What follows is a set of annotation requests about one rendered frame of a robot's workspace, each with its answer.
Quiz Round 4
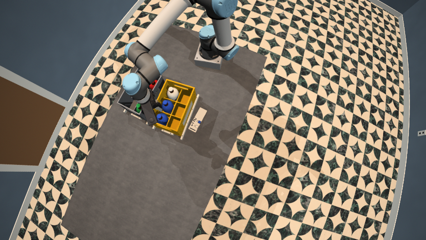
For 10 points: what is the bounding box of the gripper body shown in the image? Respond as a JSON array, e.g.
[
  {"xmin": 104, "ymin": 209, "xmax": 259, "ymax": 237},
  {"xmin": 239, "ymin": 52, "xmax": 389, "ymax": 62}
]
[{"xmin": 140, "ymin": 89, "xmax": 157, "ymax": 109}]

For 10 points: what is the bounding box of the cream paper strip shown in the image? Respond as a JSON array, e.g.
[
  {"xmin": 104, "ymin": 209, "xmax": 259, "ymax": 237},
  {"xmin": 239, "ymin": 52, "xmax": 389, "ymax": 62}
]
[{"xmin": 189, "ymin": 107, "xmax": 207, "ymax": 132}]

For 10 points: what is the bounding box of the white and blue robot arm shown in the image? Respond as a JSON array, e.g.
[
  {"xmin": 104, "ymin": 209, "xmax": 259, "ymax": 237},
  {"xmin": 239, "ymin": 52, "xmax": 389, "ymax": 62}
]
[{"xmin": 122, "ymin": 0, "xmax": 239, "ymax": 126}]

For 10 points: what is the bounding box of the blue bottle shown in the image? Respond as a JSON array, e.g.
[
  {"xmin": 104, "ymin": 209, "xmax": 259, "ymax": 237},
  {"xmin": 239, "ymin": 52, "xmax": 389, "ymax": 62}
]
[
  {"xmin": 157, "ymin": 113, "xmax": 169, "ymax": 126},
  {"xmin": 161, "ymin": 100, "xmax": 174, "ymax": 114}
]

